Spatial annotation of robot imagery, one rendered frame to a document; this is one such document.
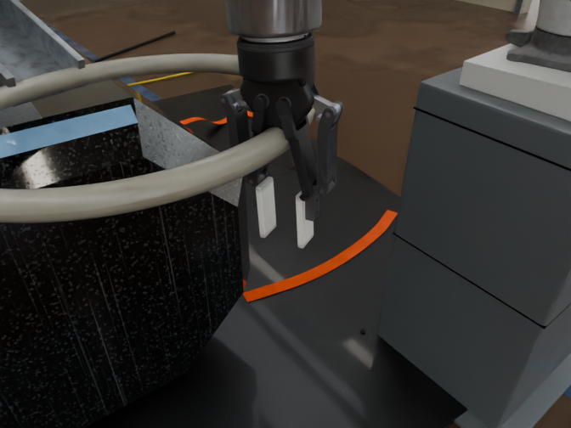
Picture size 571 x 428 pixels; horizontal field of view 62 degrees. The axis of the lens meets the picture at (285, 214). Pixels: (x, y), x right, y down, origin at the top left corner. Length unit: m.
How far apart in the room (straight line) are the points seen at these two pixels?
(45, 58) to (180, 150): 0.29
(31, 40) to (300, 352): 1.02
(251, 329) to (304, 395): 0.27
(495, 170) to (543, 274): 0.22
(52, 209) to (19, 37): 0.60
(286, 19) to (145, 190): 0.19
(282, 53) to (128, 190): 0.18
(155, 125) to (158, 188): 0.56
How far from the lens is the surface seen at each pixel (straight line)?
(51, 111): 0.97
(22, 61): 0.94
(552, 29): 1.05
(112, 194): 0.44
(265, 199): 0.56
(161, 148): 0.97
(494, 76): 1.02
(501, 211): 1.04
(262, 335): 1.49
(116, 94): 1.00
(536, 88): 0.99
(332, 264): 1.71
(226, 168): 0.45
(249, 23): 0.45
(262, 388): 1.38
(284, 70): 0.46
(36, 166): 0.91
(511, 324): 1.17
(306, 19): 0.45
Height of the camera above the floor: 1.15
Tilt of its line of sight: 36 degrees down
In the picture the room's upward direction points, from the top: straight up
